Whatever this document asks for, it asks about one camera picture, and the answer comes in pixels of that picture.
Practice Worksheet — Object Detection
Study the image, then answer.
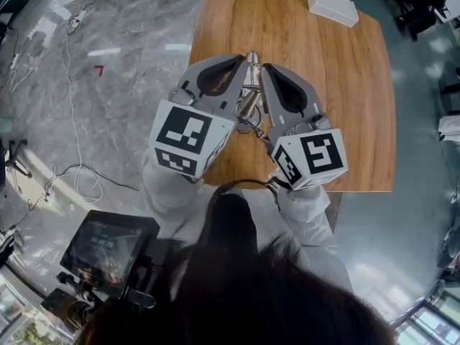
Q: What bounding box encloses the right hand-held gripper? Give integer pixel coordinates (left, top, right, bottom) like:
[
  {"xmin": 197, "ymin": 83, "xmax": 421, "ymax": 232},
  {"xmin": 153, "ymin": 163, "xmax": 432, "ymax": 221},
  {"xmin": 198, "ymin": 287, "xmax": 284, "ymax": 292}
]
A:
[{"xmin": 259, "ymin": 62, "xmax": 349, "ymax": 192}]

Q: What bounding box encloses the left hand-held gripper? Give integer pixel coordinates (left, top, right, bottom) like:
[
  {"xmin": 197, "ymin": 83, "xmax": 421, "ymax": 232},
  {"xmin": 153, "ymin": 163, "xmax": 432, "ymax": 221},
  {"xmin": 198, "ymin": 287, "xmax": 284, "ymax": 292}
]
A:
[{"xmin": 148, "ymin": 53, "xmax": 249, "ymax": 185}]

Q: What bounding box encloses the person's left forearm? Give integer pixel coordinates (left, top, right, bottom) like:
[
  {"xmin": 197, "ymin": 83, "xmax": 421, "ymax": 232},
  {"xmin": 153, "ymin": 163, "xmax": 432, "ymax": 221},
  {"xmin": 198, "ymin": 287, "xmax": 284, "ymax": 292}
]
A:
[{"xmin": 141, "ymin": 147, "xmax": 217, "ymax": 239}]

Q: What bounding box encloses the person's right forearm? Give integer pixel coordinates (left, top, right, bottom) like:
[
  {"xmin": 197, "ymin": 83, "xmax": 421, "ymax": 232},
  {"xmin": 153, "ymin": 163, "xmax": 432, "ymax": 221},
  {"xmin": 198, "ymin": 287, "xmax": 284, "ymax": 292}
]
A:
[{"xmin": 275, "ymin": 182, "xmax": 339, "ymax": 248}]

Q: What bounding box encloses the person's white coat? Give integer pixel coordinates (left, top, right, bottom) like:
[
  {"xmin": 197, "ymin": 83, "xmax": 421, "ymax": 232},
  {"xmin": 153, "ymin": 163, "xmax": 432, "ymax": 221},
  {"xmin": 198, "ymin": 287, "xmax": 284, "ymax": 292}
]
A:
[{"xmin": 211, "ymin": 188, "xmax": 355, "ymax": 294}]

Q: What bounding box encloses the wooden table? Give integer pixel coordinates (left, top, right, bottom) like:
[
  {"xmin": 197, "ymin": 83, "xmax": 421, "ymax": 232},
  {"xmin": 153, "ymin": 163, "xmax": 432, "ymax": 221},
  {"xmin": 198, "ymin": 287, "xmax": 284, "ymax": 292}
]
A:
[{"xmin": 189, "ymin": 0, "xmax": 397, "ymax": 193}]

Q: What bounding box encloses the black monitor screen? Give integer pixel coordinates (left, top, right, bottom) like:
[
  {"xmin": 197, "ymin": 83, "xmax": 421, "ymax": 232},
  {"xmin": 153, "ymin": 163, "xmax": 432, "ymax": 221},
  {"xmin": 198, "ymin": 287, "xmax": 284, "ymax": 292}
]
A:
[{"xmin": 59, "ymin": 209, "xmax": 161, "ymax": 300}]

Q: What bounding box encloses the white rectangular box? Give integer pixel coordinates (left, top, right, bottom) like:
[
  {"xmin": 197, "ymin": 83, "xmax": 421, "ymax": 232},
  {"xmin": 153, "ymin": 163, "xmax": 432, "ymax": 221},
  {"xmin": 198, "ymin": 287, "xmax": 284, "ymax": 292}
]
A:
[{"xmin": 305, "ymin": 0, "xmax": 359, "ymax": 29}]

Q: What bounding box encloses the black chair base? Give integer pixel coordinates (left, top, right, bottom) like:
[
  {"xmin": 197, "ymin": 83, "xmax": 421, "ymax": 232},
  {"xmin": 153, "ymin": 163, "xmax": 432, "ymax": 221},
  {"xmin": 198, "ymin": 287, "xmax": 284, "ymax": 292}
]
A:
[{"xmin": 0, "ymin": 137, "xmax": 34, "ymax": 194}]

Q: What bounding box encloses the black office chair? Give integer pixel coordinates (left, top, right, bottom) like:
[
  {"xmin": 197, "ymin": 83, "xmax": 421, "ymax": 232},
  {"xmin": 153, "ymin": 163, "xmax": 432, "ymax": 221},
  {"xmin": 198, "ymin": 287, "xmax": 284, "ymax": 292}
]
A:
[{"xmin": 379, "ymin": 0, "xmax": 452, "ymax": 42}]

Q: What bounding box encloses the dark brown cable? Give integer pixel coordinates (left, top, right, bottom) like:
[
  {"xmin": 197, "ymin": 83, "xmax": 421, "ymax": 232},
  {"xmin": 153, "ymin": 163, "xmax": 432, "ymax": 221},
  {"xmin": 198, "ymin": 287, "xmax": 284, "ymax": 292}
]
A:
[{"xmin": 211, "ymin": 178, "xmax": 282, "ymax": 208}]

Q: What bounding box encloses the black floor cable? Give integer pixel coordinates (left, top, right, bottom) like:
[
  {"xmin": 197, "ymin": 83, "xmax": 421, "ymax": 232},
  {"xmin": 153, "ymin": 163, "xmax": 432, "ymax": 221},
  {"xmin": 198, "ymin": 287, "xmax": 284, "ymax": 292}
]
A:
[{"xmin": 53, "ymin": 163, "xmax": 141, "ymax": 193}]

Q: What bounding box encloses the long white floor cable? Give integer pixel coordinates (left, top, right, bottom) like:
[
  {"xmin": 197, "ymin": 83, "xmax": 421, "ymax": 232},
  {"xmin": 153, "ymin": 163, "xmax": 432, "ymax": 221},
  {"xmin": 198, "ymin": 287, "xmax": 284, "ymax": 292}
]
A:
[{"xmin": 46, "ymin": 11, "xmax": 104, "ymax": 205}]

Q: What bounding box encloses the black monitor mount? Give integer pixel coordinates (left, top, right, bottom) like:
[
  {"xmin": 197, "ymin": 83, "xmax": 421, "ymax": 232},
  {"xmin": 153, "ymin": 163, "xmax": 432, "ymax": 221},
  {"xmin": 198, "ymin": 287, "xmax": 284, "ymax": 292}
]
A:
[{"xmin": 39, "ymin": 238, "xmax": 190, "ymax": 325}]

